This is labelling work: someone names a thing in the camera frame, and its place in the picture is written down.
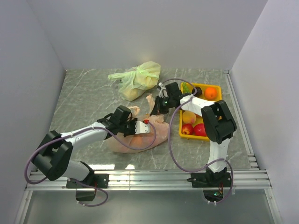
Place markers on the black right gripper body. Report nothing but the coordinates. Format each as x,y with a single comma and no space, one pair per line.
165,104

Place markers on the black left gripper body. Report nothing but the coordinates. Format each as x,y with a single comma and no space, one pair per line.
130,127

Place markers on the translucent orange plastic bag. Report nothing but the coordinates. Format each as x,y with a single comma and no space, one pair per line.
145,141

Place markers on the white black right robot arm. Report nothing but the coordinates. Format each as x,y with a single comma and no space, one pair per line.
219,125

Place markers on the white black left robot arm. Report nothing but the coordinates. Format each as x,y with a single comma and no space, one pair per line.
53,156

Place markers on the green fake grape bunch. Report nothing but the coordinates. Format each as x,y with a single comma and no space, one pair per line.
186,88

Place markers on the pale yellow fake peach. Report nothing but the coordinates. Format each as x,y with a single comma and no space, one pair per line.
189,117

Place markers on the red yellow fake apple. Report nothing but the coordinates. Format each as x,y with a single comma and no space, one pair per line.
187,129

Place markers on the tied green plastic bag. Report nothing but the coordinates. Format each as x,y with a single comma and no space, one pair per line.
134,82

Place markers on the dark purple fake plum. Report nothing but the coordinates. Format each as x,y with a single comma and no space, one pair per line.
198,90

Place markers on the yellow plastic fruit tray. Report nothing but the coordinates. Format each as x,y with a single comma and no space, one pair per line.
199,119

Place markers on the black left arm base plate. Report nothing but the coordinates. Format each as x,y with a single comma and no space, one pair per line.
94,180

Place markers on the aluminium rail frame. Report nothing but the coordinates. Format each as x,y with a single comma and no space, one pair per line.
157,195

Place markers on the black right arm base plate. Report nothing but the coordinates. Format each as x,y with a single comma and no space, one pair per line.
210,180

